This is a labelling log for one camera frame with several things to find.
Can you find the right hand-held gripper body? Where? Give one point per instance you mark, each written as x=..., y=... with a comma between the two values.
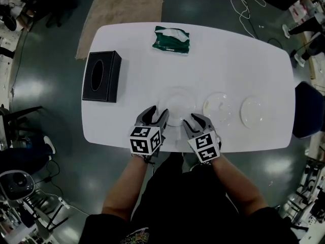
x=205, y=146

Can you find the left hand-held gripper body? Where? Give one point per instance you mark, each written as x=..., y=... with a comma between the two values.
x=144, y=140

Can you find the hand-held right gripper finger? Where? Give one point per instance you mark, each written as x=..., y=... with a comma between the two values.
x=205, y=123
x=189, y=131

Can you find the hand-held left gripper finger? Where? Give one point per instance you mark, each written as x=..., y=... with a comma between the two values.
x=144, y=116
x=162, y=121

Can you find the clear glass plate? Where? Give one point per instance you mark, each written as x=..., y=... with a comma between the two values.
x=217, y=107
x=177, y=105
x=251, y=112

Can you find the person's left forearm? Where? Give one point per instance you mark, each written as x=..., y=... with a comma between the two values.
x=124, y=187

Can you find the person's right forearm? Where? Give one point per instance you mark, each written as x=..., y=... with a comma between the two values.
x=238, y=187

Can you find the person's black clothing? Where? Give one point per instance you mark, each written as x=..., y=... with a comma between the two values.
x=188, y=199

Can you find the black tissue box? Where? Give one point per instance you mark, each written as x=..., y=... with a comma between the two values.
x=101, y=77

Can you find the green tissue packet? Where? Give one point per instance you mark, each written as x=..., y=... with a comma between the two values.
x=171, y=41

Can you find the dark blue chair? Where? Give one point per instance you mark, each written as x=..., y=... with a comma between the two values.
x=307, y=110

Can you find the white power strip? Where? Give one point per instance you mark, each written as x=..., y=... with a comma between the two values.
x=63, y=202

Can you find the beige rug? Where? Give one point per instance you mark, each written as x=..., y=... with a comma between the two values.
x=124, y=14

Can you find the grey round-headed device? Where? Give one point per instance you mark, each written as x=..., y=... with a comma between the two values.
x=15, y=184

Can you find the black office chair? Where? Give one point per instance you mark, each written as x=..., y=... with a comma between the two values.
x=61, y=4

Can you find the black frame chair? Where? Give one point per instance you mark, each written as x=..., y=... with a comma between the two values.
x=25, y=110

